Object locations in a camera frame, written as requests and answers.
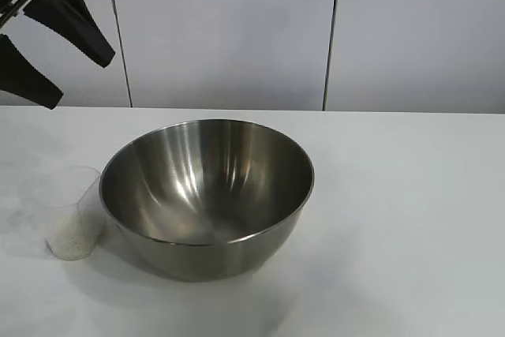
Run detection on stainless steel mixing bowl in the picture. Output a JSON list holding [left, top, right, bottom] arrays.
[[98, 118, 316, 283]]

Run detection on translucent plastic measuring cup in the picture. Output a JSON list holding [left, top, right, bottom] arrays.
[[23, 165, 107, 262]]

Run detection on white rice grains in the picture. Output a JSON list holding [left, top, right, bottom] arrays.
[[45, 210, 107, 262]]

